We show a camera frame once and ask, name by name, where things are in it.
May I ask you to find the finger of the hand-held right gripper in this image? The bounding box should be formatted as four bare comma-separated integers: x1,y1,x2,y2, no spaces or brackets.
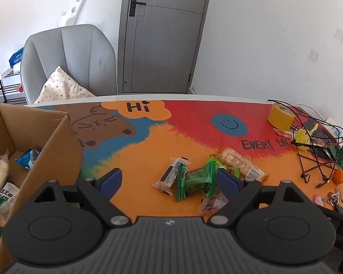
317,205,343,227

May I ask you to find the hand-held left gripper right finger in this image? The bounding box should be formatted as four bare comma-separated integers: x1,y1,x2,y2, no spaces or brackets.
207,168,308,229

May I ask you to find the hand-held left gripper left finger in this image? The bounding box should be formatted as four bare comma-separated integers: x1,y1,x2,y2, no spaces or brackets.
31,168,132,229

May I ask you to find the clear packet with black label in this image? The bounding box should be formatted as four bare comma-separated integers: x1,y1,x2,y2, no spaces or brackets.
153,156,191,196

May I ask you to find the brown cardboard box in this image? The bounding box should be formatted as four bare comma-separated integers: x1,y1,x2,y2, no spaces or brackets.
0,103,84,274

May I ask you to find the blue snack packet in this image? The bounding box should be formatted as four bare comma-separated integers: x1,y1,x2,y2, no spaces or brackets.
16,148,41,169

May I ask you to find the black white snack packet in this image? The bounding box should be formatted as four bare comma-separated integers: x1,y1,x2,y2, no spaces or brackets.
0,182,20,206

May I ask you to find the bunch of keys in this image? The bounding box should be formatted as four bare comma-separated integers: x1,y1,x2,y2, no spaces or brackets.
327,188,343,214

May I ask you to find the beige rice cracker packet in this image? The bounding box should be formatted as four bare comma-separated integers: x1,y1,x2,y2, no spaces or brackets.
217,148,266,183

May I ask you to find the small clear candy packet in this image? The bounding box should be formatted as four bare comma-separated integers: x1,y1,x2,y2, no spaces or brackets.
198,191,229,214

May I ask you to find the colourful cat print table mat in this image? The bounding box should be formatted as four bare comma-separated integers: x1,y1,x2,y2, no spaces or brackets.
24,100,343,226

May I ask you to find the yellow tape roll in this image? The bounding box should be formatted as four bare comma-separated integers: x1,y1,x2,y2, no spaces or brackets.
268,103,296,132

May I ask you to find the yellow black soft toy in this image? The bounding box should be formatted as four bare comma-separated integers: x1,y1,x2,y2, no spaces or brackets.
294,123,318,149

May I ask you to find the white power strip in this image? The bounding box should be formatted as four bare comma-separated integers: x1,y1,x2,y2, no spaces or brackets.
326,117,343,137

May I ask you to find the white dotted cushion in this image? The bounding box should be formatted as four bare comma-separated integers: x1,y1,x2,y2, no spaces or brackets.
34,66,96,104

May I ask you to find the grey upholstered chair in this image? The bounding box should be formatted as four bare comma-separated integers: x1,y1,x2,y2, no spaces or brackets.
20,24,116,105

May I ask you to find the black shoe rack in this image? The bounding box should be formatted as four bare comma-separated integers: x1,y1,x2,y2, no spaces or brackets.
0,69,27,105

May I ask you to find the grey door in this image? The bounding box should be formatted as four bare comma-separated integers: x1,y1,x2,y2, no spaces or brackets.
117,0,213,95

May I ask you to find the blue plastic bag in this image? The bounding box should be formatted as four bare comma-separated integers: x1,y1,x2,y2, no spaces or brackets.
9,47,25,69

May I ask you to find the white foam board with holes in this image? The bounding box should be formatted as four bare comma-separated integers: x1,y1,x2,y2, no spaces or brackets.
57,0,89,27

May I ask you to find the white cable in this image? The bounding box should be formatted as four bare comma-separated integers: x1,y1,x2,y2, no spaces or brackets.
294,104,329,120

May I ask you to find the black door handle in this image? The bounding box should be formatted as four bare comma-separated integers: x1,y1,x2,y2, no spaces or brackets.
130,0,146,16

